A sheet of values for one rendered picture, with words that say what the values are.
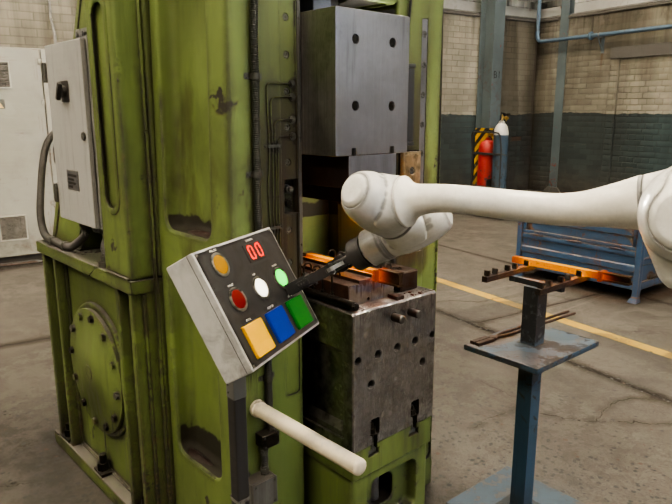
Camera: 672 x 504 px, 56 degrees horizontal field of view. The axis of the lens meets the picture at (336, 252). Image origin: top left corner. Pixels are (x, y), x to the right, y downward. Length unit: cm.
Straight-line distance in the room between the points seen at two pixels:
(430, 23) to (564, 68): 889
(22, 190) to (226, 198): 528
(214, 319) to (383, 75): 92
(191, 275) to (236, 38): 69
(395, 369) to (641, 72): 872
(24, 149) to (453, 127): 619
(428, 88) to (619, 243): 352
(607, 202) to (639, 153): 911
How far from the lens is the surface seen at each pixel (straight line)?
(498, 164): 927
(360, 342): 189
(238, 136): 175
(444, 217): 135
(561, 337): 248
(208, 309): 136
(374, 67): 189
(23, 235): 699
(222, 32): 177
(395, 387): 207
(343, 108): 180
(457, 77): 1025
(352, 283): 192
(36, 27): 764
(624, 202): 122
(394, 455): 218
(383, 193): 121
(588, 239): 570
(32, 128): 693
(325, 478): 219
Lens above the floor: 148
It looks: 12 degrees down
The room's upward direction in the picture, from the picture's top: straight up
